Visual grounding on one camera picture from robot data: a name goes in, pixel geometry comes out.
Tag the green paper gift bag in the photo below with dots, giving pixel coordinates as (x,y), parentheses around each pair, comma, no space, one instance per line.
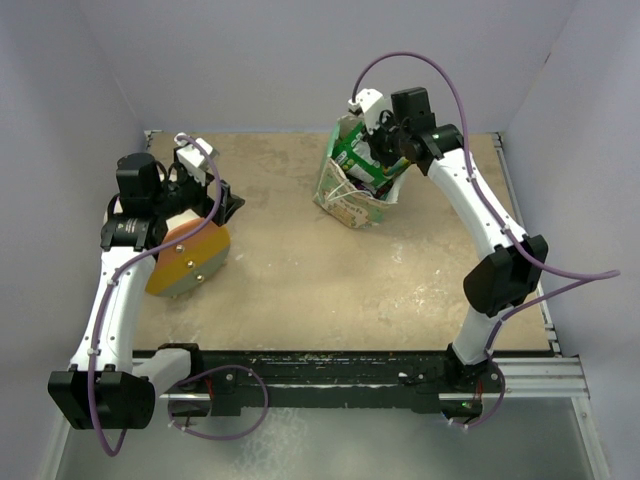
(336,193)

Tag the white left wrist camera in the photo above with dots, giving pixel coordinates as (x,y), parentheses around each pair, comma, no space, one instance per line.
(192,159)

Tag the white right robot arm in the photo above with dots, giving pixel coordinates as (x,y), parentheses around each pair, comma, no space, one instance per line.
(508,270)

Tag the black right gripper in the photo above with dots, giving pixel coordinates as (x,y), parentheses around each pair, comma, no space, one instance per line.
(387,120)

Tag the white orange toy drawer box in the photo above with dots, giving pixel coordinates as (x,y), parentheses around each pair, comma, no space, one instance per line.
(164,257)

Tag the green snack packet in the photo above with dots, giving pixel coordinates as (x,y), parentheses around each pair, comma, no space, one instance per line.
(353,155)

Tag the purple Fox's bag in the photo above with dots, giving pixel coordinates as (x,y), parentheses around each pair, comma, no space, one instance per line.
(379,193)

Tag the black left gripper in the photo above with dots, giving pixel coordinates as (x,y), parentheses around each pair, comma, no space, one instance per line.
(205,204)

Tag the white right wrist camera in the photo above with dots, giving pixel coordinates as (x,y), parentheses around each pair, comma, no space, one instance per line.
(368,104)

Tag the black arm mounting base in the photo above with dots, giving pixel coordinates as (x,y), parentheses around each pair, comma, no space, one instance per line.
(226,381)

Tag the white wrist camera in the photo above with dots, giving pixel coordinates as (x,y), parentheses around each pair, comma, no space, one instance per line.
(368,104)
(192,159)

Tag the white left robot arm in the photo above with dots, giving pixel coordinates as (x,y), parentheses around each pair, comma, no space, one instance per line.
(102,388)

